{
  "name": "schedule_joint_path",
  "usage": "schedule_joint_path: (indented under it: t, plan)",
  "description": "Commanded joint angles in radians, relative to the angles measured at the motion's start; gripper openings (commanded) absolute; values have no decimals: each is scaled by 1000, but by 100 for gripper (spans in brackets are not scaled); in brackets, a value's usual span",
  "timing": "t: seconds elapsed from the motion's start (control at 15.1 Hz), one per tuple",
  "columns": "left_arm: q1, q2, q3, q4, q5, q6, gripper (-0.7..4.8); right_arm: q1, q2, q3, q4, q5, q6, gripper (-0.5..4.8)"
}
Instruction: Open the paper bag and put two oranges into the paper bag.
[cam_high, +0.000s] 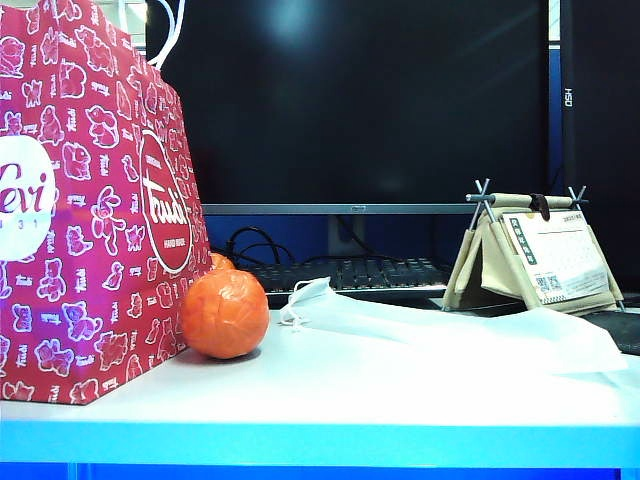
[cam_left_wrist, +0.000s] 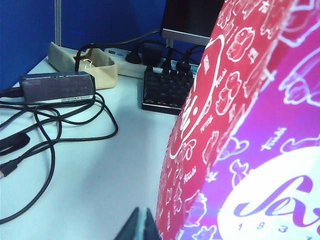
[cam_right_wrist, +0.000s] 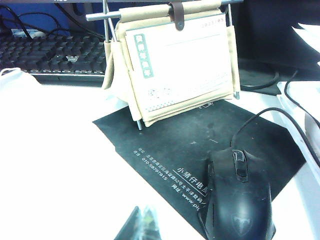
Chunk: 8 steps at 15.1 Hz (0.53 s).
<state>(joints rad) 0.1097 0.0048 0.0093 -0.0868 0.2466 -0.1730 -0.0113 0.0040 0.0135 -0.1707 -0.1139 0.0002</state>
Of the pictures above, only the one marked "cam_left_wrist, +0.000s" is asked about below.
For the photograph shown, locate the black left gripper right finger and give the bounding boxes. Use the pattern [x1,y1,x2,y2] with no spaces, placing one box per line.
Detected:
[137,207,161,240]

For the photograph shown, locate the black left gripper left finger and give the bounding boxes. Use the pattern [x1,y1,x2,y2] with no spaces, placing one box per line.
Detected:
[116,206,145,240]

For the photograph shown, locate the red printed paper bag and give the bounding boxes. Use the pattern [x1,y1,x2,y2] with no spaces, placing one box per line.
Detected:
[154,0,320,240]

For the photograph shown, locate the black keyboard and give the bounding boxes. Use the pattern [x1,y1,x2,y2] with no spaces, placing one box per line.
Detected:
[141,68,195,116]

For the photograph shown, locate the beige cloth pouch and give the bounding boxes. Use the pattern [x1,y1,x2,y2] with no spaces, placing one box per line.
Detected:
[47,41,119,91]

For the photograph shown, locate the black power adapter brick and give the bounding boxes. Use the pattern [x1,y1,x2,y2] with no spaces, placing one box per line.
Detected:
[18,71,97,106]

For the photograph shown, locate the white power strip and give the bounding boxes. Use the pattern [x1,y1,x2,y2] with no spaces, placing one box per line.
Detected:
[103,47,201,80]

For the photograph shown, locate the silver binder clip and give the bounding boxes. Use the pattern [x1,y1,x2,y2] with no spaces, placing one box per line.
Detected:
[82,58,94,71]

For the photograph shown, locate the round black power plug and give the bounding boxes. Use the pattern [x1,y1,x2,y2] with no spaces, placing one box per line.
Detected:
[124,41,145,65]

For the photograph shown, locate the square black plug adapter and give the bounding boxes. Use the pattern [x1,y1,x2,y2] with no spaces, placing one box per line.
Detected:
[142,42,163,67]

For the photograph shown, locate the black monitor with silver bezel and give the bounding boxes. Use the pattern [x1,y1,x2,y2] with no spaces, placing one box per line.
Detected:
[161,0,221,47]

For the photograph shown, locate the blue office partition panel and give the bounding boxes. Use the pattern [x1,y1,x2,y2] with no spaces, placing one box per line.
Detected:
[0,0,171,83]

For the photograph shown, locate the thin black tangled cable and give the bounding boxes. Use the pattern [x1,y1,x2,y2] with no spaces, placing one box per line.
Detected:
[0,92,119,226]

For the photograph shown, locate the black usb plug cable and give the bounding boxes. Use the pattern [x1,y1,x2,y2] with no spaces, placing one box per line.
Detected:
[0,154,25,180]

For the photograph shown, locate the thick black cable with strap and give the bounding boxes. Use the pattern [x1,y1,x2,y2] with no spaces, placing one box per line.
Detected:
[0,133,31,157]

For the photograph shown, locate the black arched cable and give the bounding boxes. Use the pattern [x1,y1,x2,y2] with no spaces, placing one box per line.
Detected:
[74,42,133,73]

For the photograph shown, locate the black adapter input cord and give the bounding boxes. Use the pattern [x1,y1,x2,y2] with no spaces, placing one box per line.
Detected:
[0,87,25,99]

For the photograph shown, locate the grey monitor cable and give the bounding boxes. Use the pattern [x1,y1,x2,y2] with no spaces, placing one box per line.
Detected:
[104,29,163,51]

